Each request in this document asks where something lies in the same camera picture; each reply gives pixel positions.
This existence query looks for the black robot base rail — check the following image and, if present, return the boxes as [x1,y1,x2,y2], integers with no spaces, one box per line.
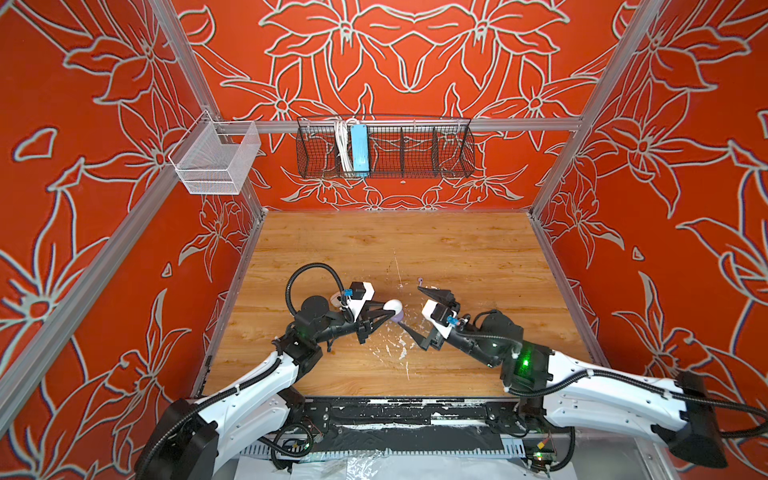
[263,395,571,463]

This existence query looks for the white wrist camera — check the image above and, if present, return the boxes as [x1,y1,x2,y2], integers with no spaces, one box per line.
[341,282,375,322]
[422,300,462,341]

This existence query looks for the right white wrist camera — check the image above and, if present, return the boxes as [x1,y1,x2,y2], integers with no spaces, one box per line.
[422,300,462,341]

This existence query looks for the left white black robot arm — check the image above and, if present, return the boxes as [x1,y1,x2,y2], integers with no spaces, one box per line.
[134,262,403,479]

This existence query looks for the black wire wall basket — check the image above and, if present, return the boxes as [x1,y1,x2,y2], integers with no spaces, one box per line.
[296,114,476,180]

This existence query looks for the light blue power strip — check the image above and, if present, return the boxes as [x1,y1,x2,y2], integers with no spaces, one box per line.
[350,123,370,177]

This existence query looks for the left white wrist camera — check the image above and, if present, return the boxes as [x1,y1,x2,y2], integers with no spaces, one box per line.
[341,282,375,322]

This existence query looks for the white round charging case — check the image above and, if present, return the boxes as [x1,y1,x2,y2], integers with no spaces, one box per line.
[384,299,404,320]

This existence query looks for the white coiled cable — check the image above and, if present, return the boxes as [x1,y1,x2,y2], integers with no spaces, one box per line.
[333,118,355,174]

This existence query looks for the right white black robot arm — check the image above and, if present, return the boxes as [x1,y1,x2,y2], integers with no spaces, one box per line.
[402,287,767,469]

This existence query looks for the clear plastic wall bin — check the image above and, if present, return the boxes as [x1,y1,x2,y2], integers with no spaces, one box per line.
[169,112,261,195]

